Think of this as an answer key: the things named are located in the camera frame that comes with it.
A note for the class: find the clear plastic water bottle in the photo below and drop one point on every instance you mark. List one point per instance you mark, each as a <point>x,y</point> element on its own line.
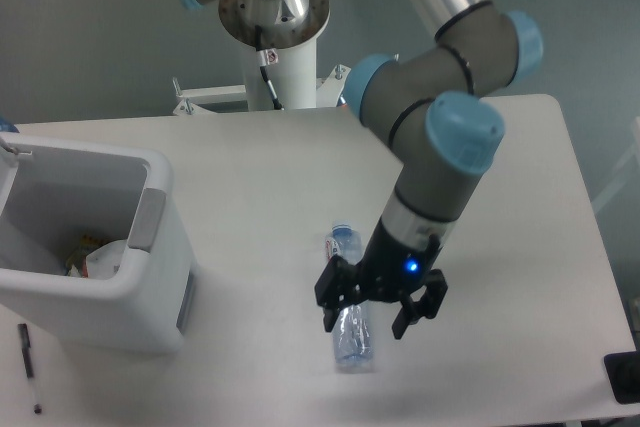
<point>352,337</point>

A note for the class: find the black device at edge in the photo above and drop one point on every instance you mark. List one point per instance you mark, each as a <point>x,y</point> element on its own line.
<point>623,373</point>

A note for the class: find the white plastic wrapper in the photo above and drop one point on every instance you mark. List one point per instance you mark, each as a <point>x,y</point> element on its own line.
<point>104,263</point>

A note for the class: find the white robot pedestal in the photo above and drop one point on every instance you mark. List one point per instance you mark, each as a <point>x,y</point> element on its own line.
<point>277,46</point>

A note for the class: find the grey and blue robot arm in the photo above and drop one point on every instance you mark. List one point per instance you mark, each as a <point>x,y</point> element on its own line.
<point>429,112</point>

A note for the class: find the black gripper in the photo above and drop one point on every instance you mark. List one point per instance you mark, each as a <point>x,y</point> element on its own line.
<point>389,272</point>

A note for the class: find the colourful snack wrapper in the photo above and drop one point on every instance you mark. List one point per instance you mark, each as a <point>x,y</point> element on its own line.
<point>75,263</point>

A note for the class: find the black pen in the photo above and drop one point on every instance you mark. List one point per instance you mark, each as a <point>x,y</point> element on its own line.
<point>28,366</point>

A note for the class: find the white trash can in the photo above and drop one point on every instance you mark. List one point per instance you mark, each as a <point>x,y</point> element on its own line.
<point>55,191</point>

